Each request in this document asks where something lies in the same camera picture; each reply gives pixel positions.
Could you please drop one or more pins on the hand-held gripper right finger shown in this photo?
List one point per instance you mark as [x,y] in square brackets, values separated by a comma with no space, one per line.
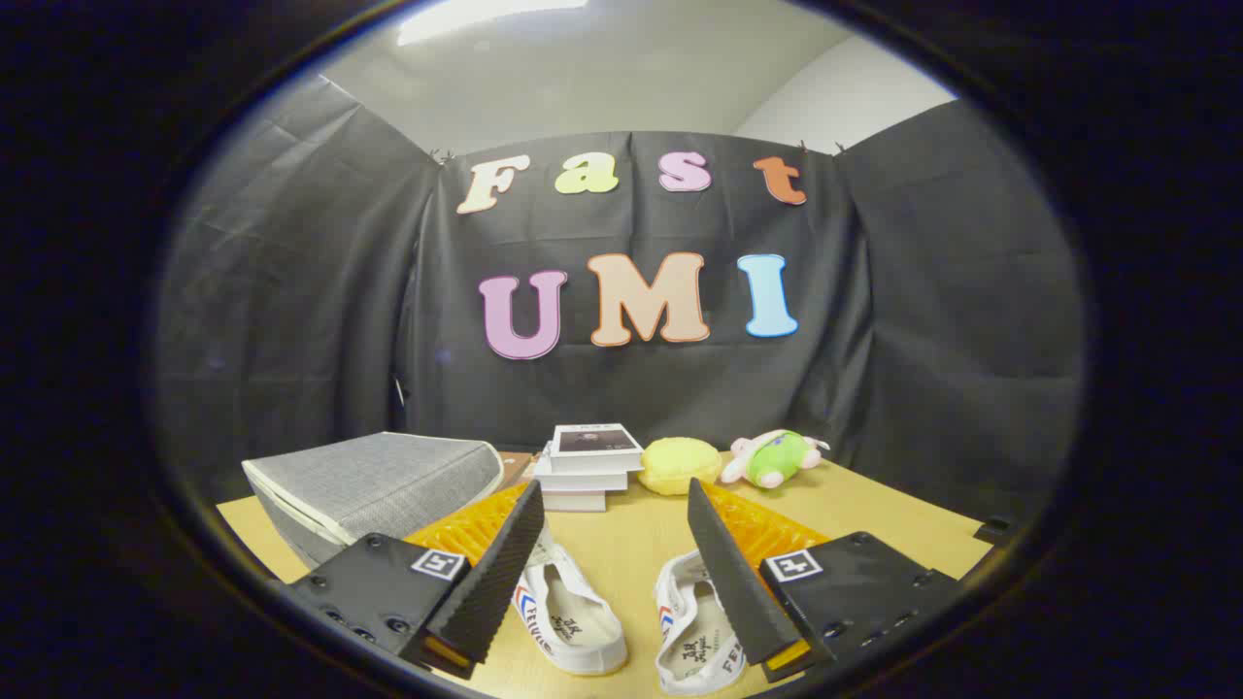
[733,573]

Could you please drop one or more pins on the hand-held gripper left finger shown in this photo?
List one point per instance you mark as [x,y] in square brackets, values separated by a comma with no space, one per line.
[505,573]

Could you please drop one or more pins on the white canvas shoe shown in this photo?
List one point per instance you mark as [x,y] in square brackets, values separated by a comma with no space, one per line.
[694,641]
[583,631]

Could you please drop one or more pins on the grey fabric storage box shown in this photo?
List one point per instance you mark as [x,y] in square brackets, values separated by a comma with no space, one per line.
[388,485]

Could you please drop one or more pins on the reddish brown thick book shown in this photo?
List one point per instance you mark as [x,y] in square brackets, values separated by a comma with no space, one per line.
[573,501]

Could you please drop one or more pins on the brown flat book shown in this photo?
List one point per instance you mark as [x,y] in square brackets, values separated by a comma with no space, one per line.
[517,468]

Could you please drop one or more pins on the yellow plush toy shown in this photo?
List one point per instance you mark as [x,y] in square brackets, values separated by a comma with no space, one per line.
[680,466]

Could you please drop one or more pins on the plain white book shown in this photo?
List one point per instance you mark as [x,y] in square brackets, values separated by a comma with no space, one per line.
[583,481]

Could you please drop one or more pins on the pink and green plush toy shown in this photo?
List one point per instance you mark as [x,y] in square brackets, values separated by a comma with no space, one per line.
[777,458]

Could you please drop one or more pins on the white book with portrait cover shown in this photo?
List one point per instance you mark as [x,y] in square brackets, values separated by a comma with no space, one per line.
[594,447]

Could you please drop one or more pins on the black backdrop cloth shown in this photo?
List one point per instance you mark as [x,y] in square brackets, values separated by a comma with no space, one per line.
[291,320]

